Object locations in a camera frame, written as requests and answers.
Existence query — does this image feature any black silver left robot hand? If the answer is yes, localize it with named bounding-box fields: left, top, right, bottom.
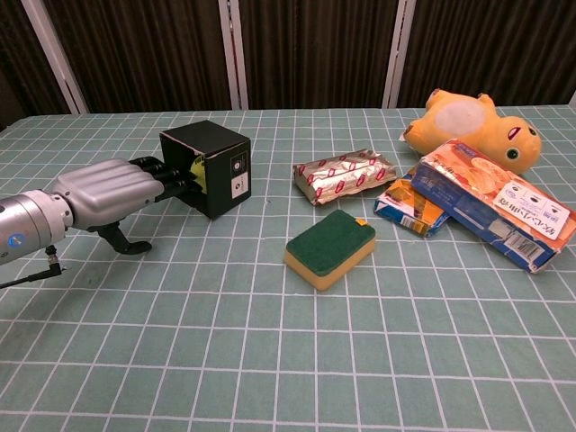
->
left=51, top=155, right=203, bottom=256

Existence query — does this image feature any yellow tennis ball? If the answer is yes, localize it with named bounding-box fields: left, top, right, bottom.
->
left=189, top=154, right=209, bottom=195

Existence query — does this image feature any black cardboard box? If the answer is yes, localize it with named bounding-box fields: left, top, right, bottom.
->
left=159, top=120, right=252, bottom=221

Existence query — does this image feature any green gridded cutting mat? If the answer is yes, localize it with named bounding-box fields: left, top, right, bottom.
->
left=0, top=103, right=576, bottom=432

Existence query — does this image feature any large orange cracker box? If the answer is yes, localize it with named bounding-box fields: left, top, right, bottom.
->
left=411, top=138, right=576, bottom=275

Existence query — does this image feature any green yellow sponge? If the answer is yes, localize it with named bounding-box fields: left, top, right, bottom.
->
left=283, top=210, right=377, bottom=293

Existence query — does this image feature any silver foil snack packet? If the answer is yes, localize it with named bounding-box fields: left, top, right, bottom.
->
left=292, top=147, right=398, bottom=207

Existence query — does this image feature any small orange blue carton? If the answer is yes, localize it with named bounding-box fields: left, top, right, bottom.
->
left=373, top=165, right=451, bottom=239

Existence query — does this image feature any yellow plush toy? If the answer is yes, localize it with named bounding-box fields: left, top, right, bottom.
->
left=403, top=87, right=543, bottom=176

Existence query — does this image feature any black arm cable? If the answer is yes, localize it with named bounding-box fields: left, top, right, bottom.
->
left=0, top=245, right=68, bottom=290

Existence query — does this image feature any white frame post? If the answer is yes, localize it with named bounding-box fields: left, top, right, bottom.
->
left=20, top=0, right=90, bottom=114
left=218, top=0, right=249, bottom=111
left=381, top=0, right=416, bottom=109

